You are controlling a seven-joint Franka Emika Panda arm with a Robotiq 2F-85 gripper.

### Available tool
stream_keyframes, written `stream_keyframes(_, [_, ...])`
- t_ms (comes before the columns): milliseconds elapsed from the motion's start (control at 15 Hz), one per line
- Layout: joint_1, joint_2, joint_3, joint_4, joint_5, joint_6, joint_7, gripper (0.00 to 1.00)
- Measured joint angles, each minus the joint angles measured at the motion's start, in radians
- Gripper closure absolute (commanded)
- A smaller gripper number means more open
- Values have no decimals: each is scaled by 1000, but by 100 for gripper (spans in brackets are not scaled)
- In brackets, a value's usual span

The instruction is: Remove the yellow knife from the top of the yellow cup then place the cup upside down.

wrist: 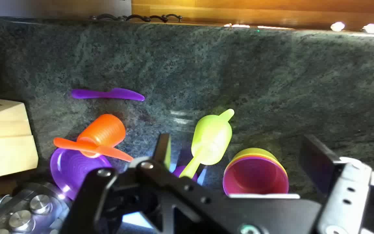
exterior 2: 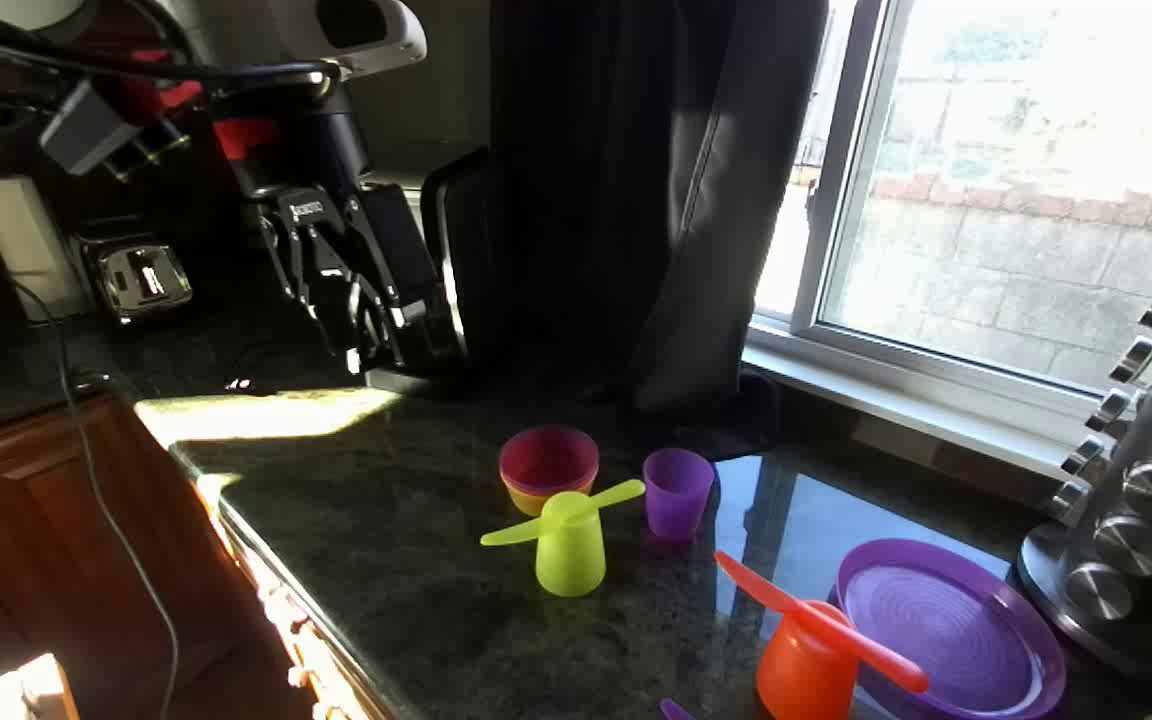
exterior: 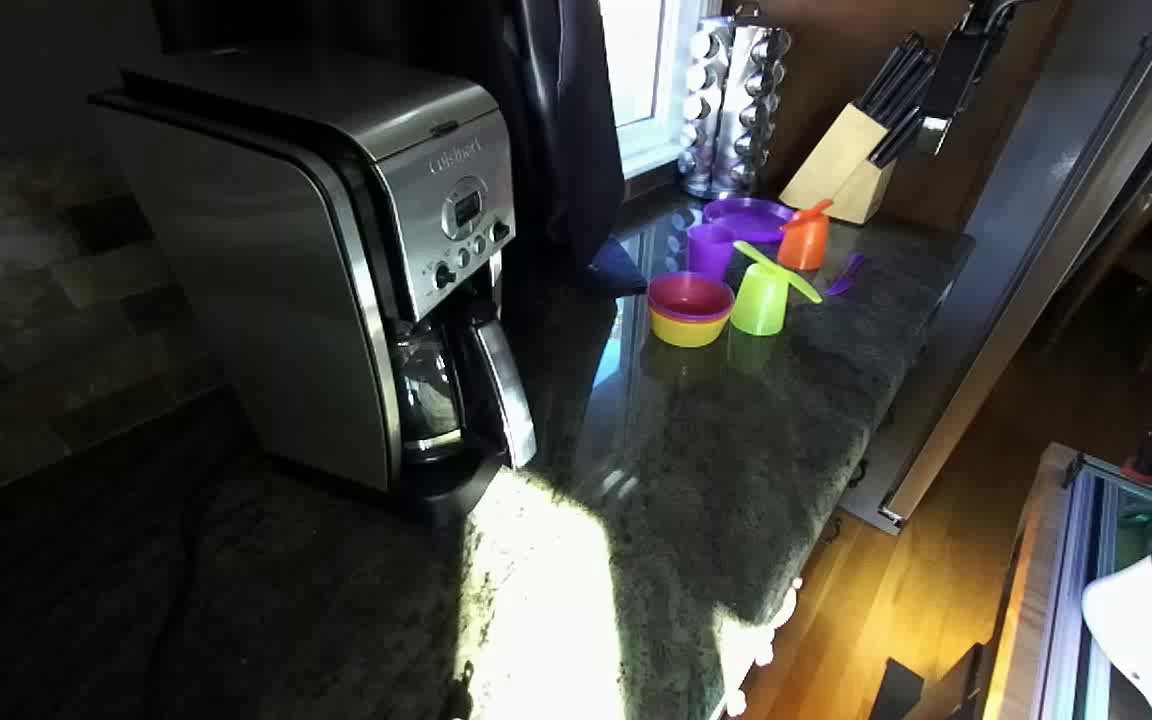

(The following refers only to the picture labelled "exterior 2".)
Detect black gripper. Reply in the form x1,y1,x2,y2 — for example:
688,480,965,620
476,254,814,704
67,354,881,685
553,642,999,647
220,102,462,388

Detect yellow-green plastic knife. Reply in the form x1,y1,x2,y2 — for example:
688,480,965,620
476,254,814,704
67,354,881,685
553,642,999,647
476,475,649,552

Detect yellow-green plastic cup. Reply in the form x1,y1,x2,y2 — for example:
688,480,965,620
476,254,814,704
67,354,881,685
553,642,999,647
531,487,610,599

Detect purple plastic cup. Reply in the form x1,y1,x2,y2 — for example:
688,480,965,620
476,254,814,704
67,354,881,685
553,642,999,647
640,444,719,547

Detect orange plastic knife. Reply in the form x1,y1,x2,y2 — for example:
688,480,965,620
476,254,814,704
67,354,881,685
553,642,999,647
711,547,930,694

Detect orange plastic cup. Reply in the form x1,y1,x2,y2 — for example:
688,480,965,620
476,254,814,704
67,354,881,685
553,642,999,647
750,594,865,720

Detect silver toaster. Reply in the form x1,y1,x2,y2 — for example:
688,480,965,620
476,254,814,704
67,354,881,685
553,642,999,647
74,232,197,322

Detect yellow plastic bowl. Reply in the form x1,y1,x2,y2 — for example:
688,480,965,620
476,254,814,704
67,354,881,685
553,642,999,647
498,472,603,519

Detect dark curtain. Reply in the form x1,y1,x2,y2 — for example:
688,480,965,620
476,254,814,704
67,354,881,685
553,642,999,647
487,0,830,457

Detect brown wooden cabinet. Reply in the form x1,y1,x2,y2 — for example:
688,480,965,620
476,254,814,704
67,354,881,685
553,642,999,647
0,392,309,720

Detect purple plastic bowl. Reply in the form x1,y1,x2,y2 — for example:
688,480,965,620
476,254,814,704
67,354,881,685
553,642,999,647
829,537,1070,720

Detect steel spice jar rack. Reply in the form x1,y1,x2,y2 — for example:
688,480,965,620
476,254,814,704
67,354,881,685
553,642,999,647
1011,254,1152,690

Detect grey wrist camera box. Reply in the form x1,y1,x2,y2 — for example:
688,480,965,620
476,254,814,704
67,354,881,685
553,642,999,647
35,77,193,183

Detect thin grey power cable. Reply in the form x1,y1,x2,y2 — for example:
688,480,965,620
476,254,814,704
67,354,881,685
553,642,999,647
13,275,189,720

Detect white window frame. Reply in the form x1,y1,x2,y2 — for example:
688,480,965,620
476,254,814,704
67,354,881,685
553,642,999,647
741,0,1152,480

